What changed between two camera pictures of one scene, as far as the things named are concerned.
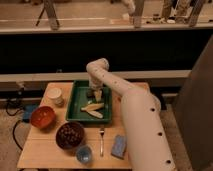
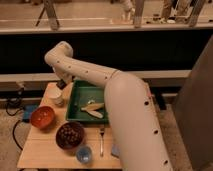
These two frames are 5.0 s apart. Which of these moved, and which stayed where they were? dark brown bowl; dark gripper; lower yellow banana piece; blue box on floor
Moved: dark gripper
Stayed: blue box on floor; dark brown bowl; lower yellow banana piece
